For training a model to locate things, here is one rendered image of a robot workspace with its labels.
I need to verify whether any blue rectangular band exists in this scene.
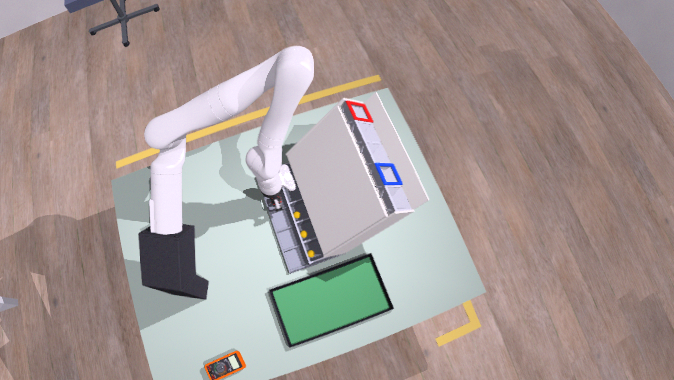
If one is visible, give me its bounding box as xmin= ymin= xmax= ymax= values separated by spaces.
xmin=375 ymin=163 xmax=403 ymax=185

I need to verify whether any orange pocket multimeter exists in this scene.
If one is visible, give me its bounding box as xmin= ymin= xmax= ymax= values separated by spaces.
xmin=205 ymin=351 xmax=246 ymax=380

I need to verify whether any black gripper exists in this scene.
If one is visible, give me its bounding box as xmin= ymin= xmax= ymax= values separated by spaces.
xmin=261 ymin=187 xmax=283 ymax=212

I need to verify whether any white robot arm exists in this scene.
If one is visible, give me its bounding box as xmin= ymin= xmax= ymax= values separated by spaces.
xmin=144 ymin=46 xmax=314 ymax=234

